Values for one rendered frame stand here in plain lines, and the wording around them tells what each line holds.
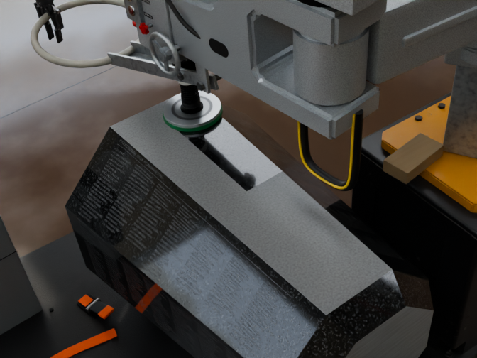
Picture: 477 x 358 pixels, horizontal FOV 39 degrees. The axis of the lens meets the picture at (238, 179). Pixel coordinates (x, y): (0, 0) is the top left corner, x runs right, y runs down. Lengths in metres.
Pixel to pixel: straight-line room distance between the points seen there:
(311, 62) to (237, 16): 0.26
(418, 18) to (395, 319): 0.80
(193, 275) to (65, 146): 1.96
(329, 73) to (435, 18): 0.33
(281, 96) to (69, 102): 2.56
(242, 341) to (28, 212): 1.87
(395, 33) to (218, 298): 0.91
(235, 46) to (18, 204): 2.01
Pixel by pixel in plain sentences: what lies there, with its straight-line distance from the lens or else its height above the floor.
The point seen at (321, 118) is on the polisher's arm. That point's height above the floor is 1.27.
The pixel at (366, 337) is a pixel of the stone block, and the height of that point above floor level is 0.80.
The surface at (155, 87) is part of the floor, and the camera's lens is 4.22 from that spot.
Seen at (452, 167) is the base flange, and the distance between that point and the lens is 2.38.
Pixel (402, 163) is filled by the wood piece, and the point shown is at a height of 0.83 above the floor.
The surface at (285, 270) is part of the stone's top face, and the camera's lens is 1.91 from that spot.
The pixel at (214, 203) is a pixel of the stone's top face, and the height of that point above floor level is 0.87.
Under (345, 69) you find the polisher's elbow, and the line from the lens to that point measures 1.70.
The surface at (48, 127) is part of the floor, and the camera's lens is 4.08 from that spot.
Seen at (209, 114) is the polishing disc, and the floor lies 0.89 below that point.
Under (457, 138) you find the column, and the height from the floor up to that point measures 0.85.
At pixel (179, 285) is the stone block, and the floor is 0.69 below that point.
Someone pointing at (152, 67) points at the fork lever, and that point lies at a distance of 2.44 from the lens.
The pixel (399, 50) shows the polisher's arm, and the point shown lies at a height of 1.38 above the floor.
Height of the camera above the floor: 2.33
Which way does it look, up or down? 42 degrees down
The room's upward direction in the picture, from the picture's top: 6 degrees counter-clockwise
